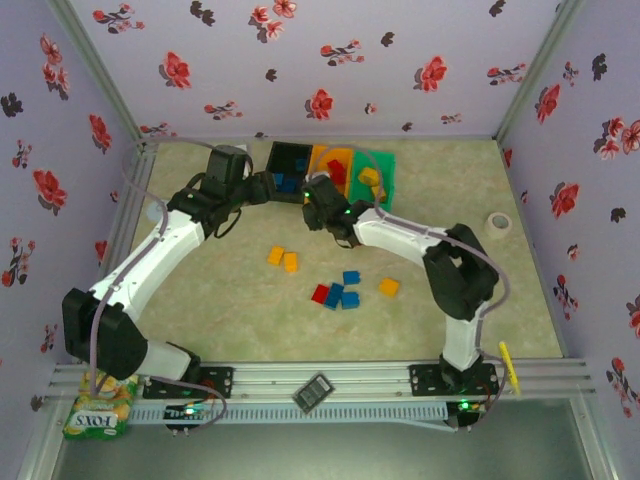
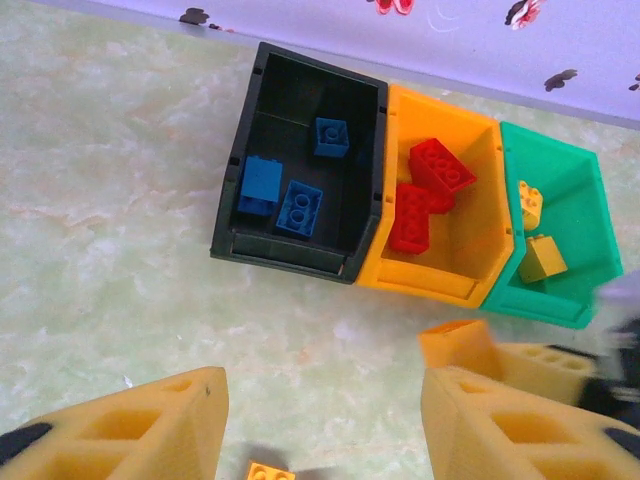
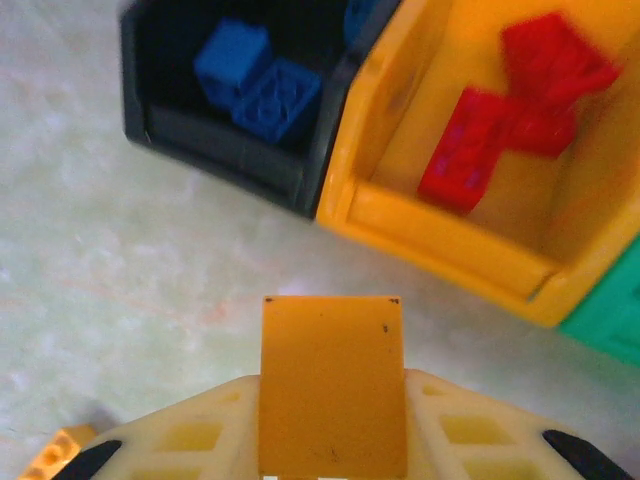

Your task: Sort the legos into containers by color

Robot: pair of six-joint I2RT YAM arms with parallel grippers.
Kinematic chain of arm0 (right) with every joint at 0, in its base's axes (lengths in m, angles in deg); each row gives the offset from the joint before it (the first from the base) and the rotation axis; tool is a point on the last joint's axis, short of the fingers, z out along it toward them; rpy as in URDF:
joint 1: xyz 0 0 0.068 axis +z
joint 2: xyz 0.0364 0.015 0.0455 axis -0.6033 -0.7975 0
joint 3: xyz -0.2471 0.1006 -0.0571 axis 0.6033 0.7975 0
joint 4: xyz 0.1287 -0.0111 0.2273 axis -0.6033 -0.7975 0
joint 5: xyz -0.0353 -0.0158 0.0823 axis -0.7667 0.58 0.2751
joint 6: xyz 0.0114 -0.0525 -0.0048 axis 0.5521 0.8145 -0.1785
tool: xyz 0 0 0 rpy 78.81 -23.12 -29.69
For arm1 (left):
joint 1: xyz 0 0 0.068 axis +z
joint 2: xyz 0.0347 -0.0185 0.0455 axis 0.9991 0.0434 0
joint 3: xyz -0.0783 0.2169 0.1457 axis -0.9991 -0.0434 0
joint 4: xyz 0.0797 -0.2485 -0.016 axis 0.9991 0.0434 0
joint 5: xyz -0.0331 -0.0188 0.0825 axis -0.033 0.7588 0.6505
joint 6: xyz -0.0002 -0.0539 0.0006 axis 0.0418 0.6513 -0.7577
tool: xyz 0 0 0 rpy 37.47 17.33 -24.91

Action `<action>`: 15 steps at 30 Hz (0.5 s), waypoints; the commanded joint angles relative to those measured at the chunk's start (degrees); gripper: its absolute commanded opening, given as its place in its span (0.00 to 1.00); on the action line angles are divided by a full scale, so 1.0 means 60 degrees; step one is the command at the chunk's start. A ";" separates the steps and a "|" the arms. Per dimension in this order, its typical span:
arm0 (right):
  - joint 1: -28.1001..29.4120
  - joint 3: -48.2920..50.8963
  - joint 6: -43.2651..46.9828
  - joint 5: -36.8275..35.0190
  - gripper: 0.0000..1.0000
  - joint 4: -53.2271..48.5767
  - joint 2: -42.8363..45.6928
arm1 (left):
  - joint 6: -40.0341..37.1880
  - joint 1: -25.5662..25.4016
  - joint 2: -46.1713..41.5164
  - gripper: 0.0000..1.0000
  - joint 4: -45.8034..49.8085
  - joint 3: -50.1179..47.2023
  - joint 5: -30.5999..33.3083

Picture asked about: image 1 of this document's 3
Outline black plastic container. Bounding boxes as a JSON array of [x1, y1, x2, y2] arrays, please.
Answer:
[[264, 141, 314, 205]]

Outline red stepped lego piece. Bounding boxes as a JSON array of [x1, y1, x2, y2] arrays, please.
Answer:
[[327, 158, 351, 184]]

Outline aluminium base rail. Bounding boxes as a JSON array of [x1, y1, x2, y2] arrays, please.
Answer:
[[47, 360, 596, 401]]

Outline grey left arm cable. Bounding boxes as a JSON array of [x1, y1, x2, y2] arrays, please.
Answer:
[[89, 137, 229, 436]]

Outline right controller board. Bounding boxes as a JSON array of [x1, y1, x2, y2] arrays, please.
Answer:
[[448, 399, 489, 432]]

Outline green yellow candy bag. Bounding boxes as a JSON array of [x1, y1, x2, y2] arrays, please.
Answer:
[[62, 370, 141, 442]]

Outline orange plastic container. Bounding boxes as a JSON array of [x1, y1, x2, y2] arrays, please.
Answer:
[[304, 144, 357, 201]]

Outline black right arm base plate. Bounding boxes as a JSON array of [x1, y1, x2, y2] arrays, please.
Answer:
[[408, 363, 500, 396]]

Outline controller board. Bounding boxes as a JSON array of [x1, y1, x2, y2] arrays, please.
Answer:
[[448, 399, 489, 432], [163, 403, 216, 432]]

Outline green plastic container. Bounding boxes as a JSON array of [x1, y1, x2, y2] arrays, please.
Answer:
[[349, 149, 397, 211]]

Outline grey metal panel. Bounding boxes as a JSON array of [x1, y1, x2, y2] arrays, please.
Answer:
[[49, 399, 601, 480]]

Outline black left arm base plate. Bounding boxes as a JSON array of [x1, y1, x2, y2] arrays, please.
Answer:
[[142, 366, 235, 400]]

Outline aluminium frame post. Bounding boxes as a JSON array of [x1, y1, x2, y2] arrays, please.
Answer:
[[14, 398, 66, 480], [573, 398, 620, 480], [493, 0, 587, 142], [47, 0, 147, 147]]

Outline left controller board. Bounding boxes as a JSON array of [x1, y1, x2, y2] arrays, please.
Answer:
[[163, 403, 216, 432]]

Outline aluminium side rail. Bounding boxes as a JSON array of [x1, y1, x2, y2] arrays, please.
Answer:
[[79, 142, 159, 369]]

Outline grey right arm cable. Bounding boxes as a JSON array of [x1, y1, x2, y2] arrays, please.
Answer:
[[319, 147, 511, 434]]

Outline white slotted cable duct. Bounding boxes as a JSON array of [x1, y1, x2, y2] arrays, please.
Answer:
[[129, 402, 449, 424]]

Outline yellow pen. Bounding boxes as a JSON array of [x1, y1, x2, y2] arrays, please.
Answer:
[[498, 341, 522, 398]]

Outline small black electronic device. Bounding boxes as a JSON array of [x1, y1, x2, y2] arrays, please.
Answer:
[[292, 372, 335, 414]]

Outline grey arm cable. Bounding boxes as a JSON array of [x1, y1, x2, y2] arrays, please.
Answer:
[[319, 147, 511, 434], [89, 137, 229, 436]]

